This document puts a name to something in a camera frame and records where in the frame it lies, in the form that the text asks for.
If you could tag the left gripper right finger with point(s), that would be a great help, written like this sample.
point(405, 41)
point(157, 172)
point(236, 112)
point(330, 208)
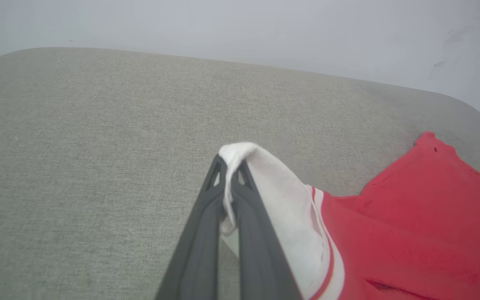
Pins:
point(261, 250)

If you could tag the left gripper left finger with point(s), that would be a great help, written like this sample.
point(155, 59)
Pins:
point(200, 241)

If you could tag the red and white garment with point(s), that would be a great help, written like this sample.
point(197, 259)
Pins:
point(390, 233)

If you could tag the grey fabric sofa seat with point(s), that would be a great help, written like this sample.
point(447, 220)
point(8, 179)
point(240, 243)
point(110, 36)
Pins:
point(98, 146)

